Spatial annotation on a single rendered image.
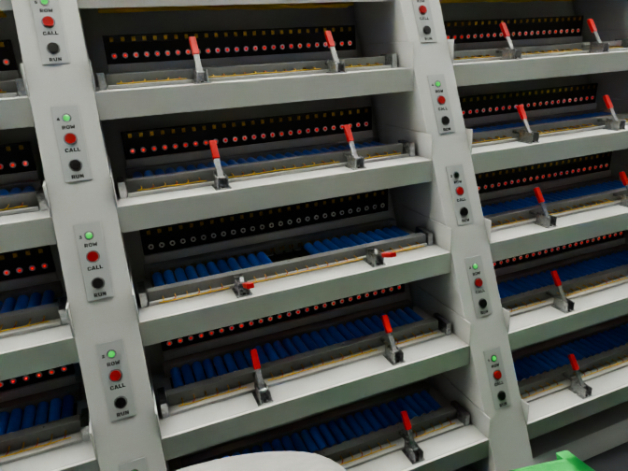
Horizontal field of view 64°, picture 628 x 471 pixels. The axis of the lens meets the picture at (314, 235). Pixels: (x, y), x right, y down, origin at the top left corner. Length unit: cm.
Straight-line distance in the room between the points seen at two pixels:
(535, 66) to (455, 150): 31
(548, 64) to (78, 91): 98
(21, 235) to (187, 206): 25
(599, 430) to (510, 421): 29
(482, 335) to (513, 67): 59
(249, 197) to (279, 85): 22
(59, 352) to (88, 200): 24
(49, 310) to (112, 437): 23
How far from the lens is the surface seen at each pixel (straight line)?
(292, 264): 96
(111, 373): 88
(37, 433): 98
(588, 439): 138
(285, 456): 22
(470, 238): 109
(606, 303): 133
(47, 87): 94
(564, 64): 136
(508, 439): 118
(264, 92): 97
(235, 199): 90
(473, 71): 119
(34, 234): 90
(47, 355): 90
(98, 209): 88
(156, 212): 89
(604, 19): 169
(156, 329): 88
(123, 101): 93
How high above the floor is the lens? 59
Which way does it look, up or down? 1 degrees up
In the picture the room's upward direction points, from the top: 11 degrees counter-clockwise
